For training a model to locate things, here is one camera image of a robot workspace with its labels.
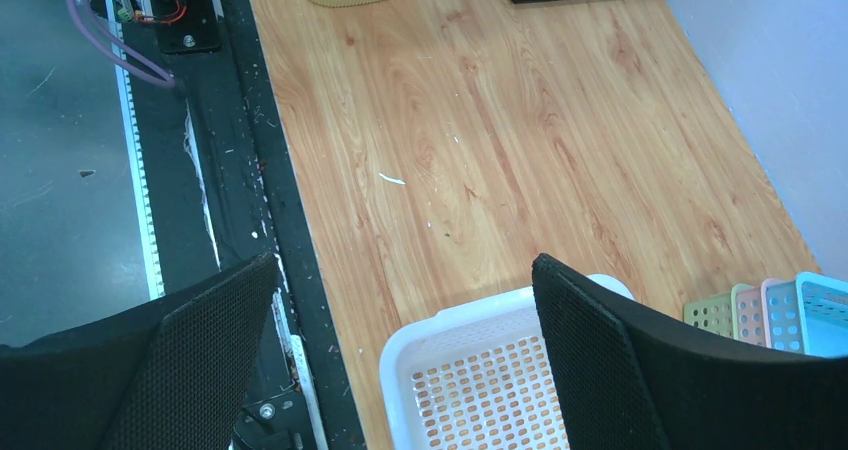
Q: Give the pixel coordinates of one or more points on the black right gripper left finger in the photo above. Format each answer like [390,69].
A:
[171,373]

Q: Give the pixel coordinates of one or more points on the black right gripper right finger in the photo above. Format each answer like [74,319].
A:
[630,377]

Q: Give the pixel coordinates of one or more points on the large white perforated basket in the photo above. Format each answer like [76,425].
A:
[474,376]

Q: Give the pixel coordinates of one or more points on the green perforated tray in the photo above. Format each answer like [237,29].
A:
[717,314]

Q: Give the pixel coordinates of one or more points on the pink perforated tray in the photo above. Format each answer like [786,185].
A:
[750,324]

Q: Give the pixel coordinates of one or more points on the blue perforated tray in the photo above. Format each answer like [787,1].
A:
[807,315]

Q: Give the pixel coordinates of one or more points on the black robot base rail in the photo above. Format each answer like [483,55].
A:
[216,186]

